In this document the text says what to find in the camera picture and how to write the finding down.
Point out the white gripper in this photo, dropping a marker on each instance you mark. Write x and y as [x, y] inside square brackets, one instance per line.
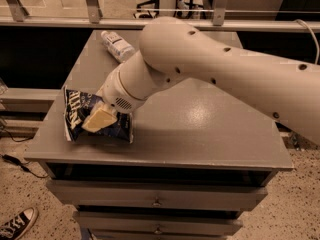
[115, 92]

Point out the blue chip bag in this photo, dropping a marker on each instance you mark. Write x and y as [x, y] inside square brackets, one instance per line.
[78, 106]

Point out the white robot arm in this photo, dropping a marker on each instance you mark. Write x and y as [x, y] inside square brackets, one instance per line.
[171, 51]

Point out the clear plastic water bottle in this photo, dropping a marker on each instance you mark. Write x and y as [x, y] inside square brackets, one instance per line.
[117, 46]

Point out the top grey drawer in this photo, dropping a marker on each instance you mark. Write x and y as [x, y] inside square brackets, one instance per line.
[169, 196]

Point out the grey drawer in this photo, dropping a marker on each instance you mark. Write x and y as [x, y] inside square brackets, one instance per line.
[169, 196]
[157, 224]

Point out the grey drawer cabinet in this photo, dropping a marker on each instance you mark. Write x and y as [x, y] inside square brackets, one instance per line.
[191, 134]

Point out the metal railing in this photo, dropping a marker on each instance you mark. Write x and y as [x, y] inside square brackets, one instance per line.
[221, 15]

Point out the black office chair base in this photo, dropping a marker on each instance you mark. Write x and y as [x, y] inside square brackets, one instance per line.
[183, 9]

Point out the black white sneaker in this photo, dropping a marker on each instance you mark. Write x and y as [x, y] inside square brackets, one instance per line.
[18, 226]

